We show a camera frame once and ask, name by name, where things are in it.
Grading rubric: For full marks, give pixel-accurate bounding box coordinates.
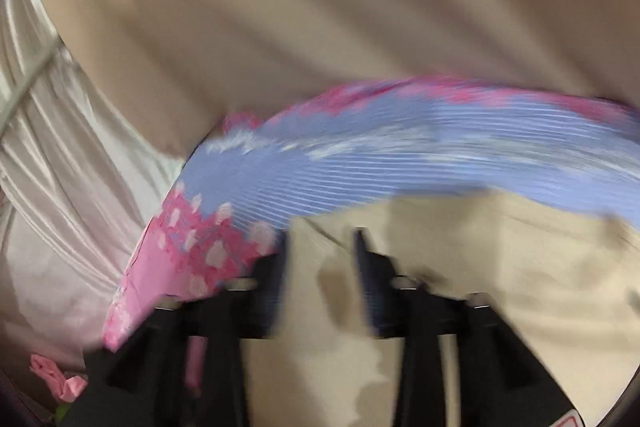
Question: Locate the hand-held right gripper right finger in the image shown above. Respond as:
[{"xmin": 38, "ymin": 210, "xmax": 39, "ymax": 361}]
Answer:
[{"xmin": 352, "ymin": 229, "xmax": 582, "ymax": 427}]

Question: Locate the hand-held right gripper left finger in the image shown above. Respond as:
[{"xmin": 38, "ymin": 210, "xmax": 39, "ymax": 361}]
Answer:
[{"xmin": 62, "ymin": 229, "xmax": 293, "ymax": 427}]

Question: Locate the cream knitted sweater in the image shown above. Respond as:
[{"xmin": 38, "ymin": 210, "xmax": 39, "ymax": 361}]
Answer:
[{"xmin": 240, "ymin": 187, "xmax": 640, "ymax": 427}]

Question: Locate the pink and blue floral bedsheet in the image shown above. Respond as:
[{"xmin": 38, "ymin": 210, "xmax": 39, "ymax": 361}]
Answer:
[{"xmin": 102, "ymin": 76, "xmax": 640, "ymax": 388}]

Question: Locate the white satin curtain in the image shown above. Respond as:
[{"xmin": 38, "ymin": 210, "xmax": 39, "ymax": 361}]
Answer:
[{"xmin": 0, "ymin": 0, "xmax": 187, "ymax": 358}]

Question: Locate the pink cloth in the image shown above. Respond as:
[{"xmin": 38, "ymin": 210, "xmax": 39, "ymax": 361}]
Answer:
[{"xmin": 29, "ymin": 353, "xmax": 89, "ymax": 404}]

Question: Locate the beige curtain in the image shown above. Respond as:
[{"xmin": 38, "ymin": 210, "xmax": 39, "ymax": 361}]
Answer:
[{"xmin": 25, "ymin": 0, "xmax": 640, "ymax": 158}]

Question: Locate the grey metal curtain rail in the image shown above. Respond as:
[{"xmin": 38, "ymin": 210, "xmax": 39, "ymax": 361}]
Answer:
[{"xmin": 0, "ymin": 49, "xmax": 66, "ymax": 118}]

